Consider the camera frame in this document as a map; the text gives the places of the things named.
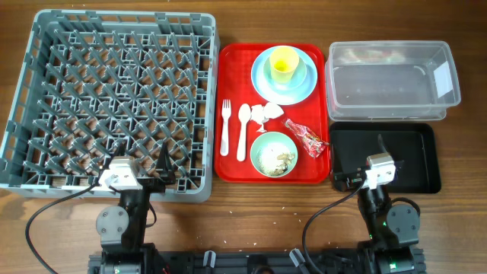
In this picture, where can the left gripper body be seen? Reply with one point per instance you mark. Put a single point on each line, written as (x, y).
(154, 185)

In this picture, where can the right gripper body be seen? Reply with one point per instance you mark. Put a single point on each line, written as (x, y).
(352, 180)

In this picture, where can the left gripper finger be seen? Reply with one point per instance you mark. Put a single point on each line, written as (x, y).
(164, 167)
(120, 150)

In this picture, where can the red snack wrapper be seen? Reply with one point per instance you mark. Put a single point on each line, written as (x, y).
(311, 142)

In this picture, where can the green bowl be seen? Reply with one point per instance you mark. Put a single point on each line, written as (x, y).
(273, 137)

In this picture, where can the white plastic fork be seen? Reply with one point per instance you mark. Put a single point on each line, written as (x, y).
(225, 114)

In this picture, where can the white plastic spoon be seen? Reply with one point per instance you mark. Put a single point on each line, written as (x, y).
(244, 116)

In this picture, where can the white napkin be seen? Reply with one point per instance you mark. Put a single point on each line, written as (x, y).
(262, 114)

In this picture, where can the yellow plastic cup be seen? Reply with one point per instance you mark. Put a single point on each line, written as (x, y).
(283, 61)

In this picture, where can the rice and food scraps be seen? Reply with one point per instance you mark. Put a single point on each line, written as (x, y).
(275, 159)

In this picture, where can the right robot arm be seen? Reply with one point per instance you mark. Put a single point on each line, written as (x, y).
(392, 224)

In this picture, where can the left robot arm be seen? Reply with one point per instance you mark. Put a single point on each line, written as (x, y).
(122, 227)

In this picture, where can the grey dishwasher rack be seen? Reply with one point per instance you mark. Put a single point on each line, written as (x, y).
(93, 82)

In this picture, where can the black tray bin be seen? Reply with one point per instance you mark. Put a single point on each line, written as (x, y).
(411, 145)

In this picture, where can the clear plastic bin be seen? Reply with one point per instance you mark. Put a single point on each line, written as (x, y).
(390, 80)

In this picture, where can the red plastic tray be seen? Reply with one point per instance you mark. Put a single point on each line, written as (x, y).
(234, 84)

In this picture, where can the light blue bowl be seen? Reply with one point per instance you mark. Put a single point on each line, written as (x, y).
(296, 80)

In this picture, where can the light blue plate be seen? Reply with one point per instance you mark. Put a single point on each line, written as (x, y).
(293, 96)

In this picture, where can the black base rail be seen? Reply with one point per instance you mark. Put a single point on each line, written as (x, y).
(328, 261)

